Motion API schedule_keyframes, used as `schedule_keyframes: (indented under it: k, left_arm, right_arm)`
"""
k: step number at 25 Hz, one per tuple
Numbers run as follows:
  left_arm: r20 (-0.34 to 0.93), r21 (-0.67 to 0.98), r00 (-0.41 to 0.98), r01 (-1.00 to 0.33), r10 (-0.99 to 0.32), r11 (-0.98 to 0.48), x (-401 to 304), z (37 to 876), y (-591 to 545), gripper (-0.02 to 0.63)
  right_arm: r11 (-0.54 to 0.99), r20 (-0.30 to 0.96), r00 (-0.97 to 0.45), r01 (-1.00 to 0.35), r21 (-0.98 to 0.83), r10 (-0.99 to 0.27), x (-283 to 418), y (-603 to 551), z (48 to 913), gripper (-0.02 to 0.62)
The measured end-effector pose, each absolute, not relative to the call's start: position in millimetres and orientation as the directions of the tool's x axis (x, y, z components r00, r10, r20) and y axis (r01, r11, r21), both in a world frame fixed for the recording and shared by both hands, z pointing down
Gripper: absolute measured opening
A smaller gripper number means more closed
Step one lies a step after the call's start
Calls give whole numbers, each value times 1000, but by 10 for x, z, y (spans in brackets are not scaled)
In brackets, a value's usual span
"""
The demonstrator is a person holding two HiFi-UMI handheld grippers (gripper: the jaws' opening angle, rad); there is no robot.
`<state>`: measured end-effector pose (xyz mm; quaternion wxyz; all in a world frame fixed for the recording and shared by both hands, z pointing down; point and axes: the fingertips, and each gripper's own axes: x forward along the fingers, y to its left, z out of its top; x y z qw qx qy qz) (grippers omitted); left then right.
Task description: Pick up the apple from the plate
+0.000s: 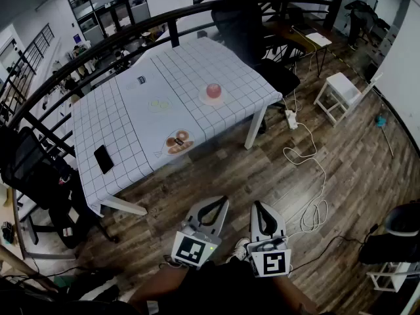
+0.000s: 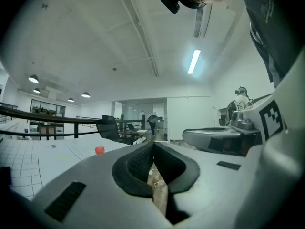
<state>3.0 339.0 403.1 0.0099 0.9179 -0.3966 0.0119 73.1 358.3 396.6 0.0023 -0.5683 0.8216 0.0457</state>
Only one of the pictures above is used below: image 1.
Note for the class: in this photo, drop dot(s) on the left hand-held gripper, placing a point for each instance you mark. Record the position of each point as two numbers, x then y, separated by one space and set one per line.
192 251

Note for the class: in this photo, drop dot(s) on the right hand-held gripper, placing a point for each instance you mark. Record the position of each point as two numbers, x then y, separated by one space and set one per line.
272 262

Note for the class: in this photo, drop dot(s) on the white plate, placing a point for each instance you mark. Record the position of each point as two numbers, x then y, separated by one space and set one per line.
205 99

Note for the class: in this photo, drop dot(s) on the red apple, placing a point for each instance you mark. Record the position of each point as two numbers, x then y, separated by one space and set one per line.
213 90

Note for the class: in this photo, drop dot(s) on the person's right forearm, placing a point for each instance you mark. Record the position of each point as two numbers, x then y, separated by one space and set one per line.
292 294

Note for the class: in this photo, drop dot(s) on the person's left forearm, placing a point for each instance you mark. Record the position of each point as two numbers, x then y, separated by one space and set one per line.
157 287

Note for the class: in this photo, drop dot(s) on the person's white shoe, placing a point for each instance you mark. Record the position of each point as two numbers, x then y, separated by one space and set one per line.
241 249

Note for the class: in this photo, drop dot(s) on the person's black shorts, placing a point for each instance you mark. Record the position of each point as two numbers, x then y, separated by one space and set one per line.
226 287

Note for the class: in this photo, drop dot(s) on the white table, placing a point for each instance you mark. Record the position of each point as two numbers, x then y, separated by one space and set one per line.
254 130

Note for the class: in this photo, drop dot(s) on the white power strip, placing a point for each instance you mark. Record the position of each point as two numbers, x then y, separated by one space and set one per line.
290 118

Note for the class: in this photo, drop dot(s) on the black smartphone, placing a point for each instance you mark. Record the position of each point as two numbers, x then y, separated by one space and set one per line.
103 159

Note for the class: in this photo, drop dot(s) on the black swivel chair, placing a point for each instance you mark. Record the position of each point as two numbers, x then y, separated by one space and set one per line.
393 238

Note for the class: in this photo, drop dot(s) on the white checked tablecloth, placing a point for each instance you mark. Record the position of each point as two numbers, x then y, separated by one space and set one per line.
131 110

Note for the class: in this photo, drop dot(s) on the small white stool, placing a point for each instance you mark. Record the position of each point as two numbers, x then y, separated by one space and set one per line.
390 276

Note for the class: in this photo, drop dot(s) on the teal mop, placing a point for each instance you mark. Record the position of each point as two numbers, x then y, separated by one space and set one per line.
381 121

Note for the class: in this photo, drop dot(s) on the white wooden stool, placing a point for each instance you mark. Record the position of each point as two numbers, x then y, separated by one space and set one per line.
341 87

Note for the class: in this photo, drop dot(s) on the green bin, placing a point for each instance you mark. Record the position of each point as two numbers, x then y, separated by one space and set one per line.
64 281

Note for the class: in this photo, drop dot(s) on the black office chair with armrests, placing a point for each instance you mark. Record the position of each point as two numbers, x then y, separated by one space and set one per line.
36 176

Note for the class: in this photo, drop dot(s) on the black mesh office chair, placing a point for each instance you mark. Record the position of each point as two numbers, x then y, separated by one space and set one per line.
243 34

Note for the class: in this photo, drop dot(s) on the brown wooden desk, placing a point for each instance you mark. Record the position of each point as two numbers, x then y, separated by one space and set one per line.
295 36

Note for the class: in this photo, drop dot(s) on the white laptop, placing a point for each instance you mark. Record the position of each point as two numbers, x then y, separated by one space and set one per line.
318 38

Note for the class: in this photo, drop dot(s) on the black metal railing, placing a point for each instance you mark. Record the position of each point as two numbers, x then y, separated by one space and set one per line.
108 41

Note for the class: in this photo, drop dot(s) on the black clothes rack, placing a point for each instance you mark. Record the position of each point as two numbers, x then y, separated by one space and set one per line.
364 18

